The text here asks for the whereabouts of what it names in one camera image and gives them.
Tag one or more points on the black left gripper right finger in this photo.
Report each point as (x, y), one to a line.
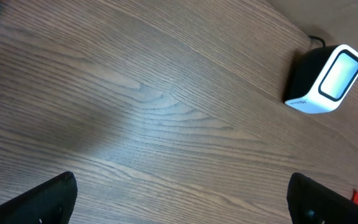
(310, 202)

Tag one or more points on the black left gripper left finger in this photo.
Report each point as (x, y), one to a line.
(50, 202)

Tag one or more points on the white barcode scanner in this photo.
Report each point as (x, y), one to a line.
(322, 79)

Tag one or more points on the brown cardboard backdrop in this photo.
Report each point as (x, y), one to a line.
(336, 21)

